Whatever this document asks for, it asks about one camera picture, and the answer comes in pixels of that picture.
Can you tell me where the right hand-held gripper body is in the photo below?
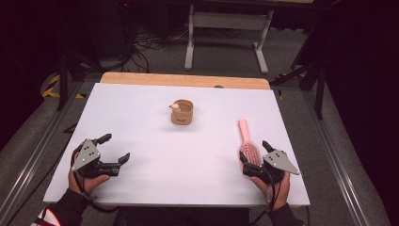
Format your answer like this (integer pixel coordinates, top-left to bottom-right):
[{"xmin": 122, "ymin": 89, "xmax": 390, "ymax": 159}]
[{"xmin": 242, "ymin": 149, "xmax": 301, "ymax": 186}]

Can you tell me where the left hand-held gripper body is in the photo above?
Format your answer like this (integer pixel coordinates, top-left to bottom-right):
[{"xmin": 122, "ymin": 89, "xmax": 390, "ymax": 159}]
[{"xmin": 71, "ymin": 138, "xmax": 122, "ymax": 180}]

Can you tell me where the pink hairbrush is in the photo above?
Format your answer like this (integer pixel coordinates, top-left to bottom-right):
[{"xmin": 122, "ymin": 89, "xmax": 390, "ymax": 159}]
[{"xmin": 237, "ymin": 118, "xmax": 263, "ymax": 167}]

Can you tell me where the tan bag-shaped holder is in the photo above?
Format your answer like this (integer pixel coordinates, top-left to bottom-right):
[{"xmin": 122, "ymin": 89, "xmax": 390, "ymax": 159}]
[{"xmin": 168, "ymin": 99, "xmax": 195, "ymax": 126}]

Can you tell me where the person's left hand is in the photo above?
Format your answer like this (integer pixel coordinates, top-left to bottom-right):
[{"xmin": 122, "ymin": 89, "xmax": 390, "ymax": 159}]
[{"xmin": 68, "ymin": 169, "xmax": 112, "ymax": 196}]

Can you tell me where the person's right hand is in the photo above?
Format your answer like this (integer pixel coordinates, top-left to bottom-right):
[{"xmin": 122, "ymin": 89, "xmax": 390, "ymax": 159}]
[{"xmin": 249, "ymin": 171, "xmax": 292, "ymax": 212}]

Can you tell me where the black metal stand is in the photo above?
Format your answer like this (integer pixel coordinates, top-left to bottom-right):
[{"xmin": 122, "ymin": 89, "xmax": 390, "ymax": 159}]
[
  {"xmin": 270, "ymin": 59, "xmax": 327, "ymax": 121},
  {"xmin": 56, "ymin": 51, "xmax": 106, "ymax": 113}
]

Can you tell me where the yellow black hazard tape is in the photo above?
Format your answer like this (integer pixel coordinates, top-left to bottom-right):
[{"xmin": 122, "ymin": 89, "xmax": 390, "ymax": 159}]
[{"xmin": 41, "ymin": 73, "xmax": 87, "ymax": 100}]

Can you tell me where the black equipment with red light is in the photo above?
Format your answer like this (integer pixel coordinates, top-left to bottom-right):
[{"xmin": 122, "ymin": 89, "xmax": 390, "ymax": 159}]
[{"xmin": 103, "ymin": 0, "xmax": 139, "ymax": 61}]

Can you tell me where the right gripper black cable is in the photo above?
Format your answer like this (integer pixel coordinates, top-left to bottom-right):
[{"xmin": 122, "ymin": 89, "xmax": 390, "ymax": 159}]
[{"xmin": 248, "ymin": 180, "xmax": 283, "ymax": 226}]

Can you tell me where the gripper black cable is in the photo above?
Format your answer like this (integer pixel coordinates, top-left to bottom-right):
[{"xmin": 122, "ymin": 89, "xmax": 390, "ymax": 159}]
[
  {"xmin": 248, "ymin": 180, "xmax": 283, "ymax": 226},
  {"xmin": 71, "ymin": 147, "xmax": 120, "ymax": 215}
]

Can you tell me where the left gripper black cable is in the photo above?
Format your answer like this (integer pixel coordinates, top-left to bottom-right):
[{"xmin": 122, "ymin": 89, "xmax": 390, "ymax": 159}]
[{"xmin": 71, "ymin": 147, "xmax": 120, "ymax": 215}]

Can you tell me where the aluminium floor rail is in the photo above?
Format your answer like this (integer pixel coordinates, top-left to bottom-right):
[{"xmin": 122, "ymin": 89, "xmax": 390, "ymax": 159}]
[
  {"xmin": 301, "ymin": 90, "xmax": 373, "ymax": 226},
  {"xmin": 0, "ymin": 80, "xmax": 87, "ymax": 222}
]

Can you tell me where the tangle of floor cables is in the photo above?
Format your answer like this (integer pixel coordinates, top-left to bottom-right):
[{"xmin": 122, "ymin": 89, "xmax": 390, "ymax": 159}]
[{"xmin": 130, "ymin": 26, "xmax": 190, "ymax": 73}]

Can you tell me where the grey metal table frame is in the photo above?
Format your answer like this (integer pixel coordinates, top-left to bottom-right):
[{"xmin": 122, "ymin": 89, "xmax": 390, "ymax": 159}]
[{"xmin": 184, "ymin": 0, "xmax": 314, "ymax": 75}]

